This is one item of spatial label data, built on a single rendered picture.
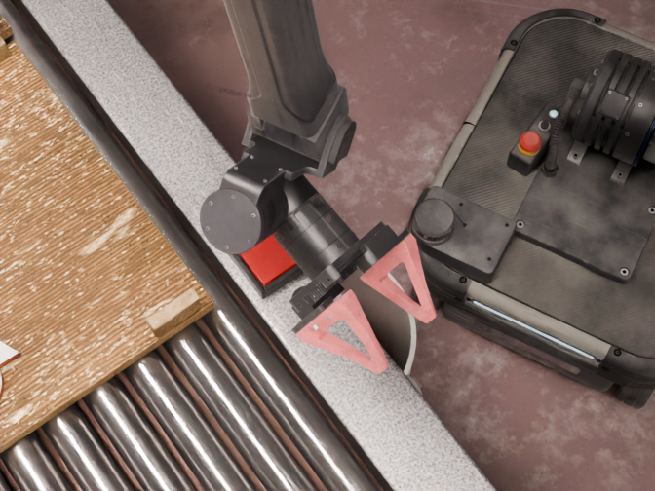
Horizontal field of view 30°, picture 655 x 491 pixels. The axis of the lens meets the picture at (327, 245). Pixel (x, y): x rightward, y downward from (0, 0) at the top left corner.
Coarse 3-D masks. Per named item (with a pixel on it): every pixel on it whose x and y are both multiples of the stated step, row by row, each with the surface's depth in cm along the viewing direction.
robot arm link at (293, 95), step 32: (224, 0) 85; (256, 0) 83; (288, 0) 85; (256, 32) 87; (288, 32) 88; (256, 64) 93; (288, 64) 91; (320, 64) 98; (256, 96) 99; (288, 96) 96; (320, 96) 100; (256, 128) 106; (288, 128) 102; (320, 128) 102
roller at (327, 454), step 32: (0, 0) 146; (32, 32) 145; (32, 64) 142; (64, 96) 140; (96, 128) 139; (128, 160) 138; (160, 224) 133; (192, 256) 132; (224, 288) 131; (224, 320) 129; (256, 352) 127; (256, 384) 127; (288, 384) 126; (288, 416) 125; (320, 416) 125; (320, 448) 123; (352, 480) 122
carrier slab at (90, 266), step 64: (0, 64) 140; (0, 128) 137; (64, 128) 136; (0, 192) 133; (64, 192) 133; (128, 192) 133; (0, 256) 130; (64, 256) 130; (128, 256) 130; (0, 320) 127; (64, 320) 127; (128, 320) 127; (192, 320) 128; (64, 384) 124; (0, 448) 122
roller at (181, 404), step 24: (144, 360) 127; (144, 384) 126; (168, 384) 126; (168, 408) 125; (192, 408) 125; (168, 432) 125; (192, 432) 124; (192, 456) 123; (216, 456) 123; (216, 480) 122; (240, 480) 122
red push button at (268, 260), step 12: (264, 240) 131; (252, 252) 131; (264, 252) 131; (276, 252) 131; (252, 264) 130; (264, 264) 130; (276, 264) 130; (288, 264) 130; (264, 276) 130; (276, 276) 130
